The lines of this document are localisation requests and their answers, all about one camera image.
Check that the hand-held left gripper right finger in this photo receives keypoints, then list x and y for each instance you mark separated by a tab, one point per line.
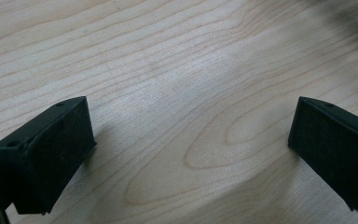
335	149

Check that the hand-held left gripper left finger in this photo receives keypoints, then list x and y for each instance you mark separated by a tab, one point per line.
48	158

